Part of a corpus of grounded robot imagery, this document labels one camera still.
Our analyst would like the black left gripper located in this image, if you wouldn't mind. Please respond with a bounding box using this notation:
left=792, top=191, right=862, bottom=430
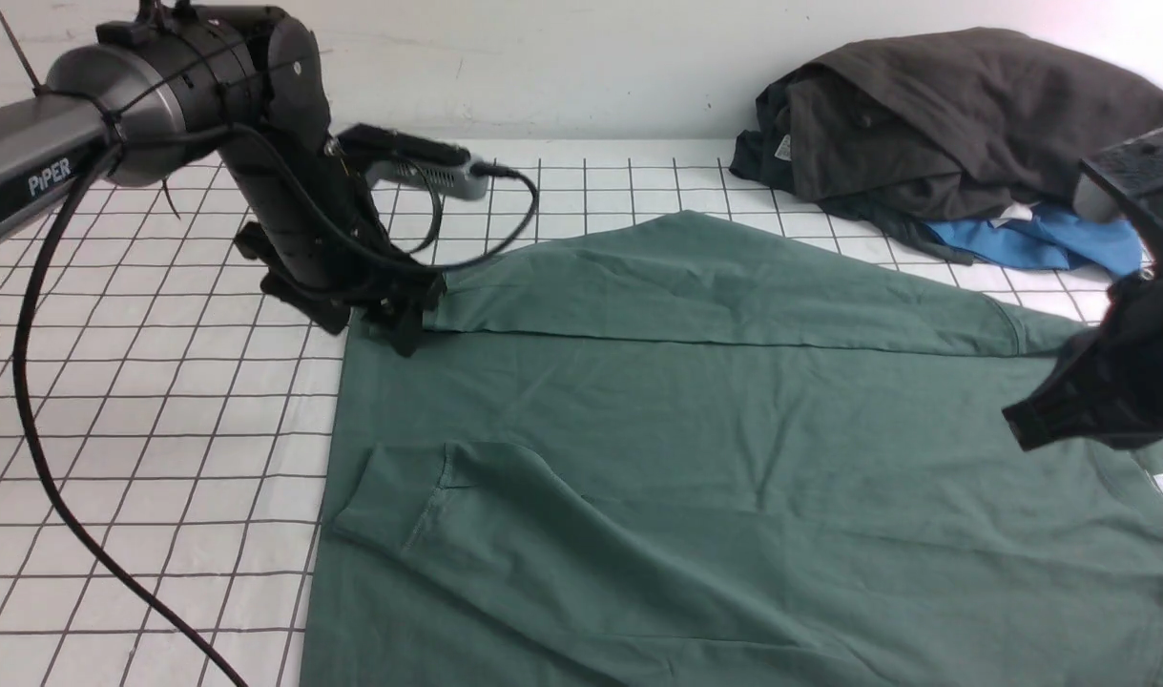
left=223, top=134, right=447, bottom=358

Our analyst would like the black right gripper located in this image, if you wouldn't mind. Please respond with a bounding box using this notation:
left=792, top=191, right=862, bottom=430
left=1003, top=271, right=1163, bottom=451

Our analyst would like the green long-sleeved shirt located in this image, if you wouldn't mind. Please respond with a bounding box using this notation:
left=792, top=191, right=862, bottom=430
left=301, top=213, right=1163, bottom=686

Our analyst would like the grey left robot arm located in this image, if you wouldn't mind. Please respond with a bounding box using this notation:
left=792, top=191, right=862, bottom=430
left=0, top=1, right=456, bottom=356

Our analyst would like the blue garment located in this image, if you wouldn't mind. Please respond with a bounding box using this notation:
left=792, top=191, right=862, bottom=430
left=928, top=203, right=1144, bottom=279

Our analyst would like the white grid tablecloth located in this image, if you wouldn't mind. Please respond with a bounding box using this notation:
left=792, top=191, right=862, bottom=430
left=0, top=139, right=1110, bottom=686

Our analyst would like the dark grey garment pile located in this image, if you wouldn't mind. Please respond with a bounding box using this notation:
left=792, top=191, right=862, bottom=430
left=729, top=28, right=1163, bottom=264

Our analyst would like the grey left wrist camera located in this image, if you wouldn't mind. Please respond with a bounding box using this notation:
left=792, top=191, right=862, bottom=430
left=336, top=123, right=488, bottom=201

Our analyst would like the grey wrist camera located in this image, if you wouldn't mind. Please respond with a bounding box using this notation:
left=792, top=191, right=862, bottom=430
left=1072, top=127, right=1163, bottom=277
left=336, top=123, right=488, bottom=201

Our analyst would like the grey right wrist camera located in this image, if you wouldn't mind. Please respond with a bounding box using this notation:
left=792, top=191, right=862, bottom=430
left=1072, top=127, right=1163, bottom=277

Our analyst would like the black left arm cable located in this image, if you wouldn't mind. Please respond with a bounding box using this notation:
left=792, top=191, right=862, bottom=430
left=9, top=124, right=540, bottom=687

